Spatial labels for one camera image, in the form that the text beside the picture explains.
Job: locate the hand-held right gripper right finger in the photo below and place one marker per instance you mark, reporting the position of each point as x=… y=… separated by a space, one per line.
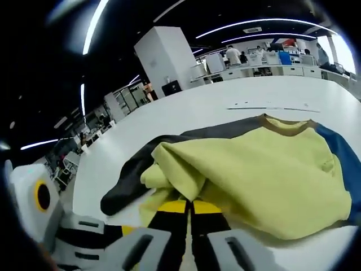
x=208 y=223

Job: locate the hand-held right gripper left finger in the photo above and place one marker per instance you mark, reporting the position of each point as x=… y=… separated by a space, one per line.
x=166 y=226

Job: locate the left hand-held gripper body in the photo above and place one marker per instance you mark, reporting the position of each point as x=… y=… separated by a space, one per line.
x=25 y=183

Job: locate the yellow blue grey long-sleeve garment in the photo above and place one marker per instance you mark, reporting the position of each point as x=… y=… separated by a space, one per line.
x=253 y=175

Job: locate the thin template tape line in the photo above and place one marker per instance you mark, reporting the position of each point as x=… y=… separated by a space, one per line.
x=253 y=108

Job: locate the glass door cabinet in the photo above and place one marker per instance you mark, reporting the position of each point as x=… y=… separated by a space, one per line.
x=127 y=98

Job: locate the white cabinet unit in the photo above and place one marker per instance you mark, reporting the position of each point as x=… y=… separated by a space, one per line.
x=215 y=63

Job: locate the white low cabinet row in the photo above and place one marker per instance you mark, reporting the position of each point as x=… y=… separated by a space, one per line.
x=282 y=71

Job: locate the white square pillar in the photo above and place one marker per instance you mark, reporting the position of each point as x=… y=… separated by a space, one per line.
x=163 y=56

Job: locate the blue storage box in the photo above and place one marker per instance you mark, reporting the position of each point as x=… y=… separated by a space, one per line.
x=284 y=58

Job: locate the long curved ceiling light strip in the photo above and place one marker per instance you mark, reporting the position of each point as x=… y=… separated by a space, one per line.
x=268 y=34
x=268 y=20

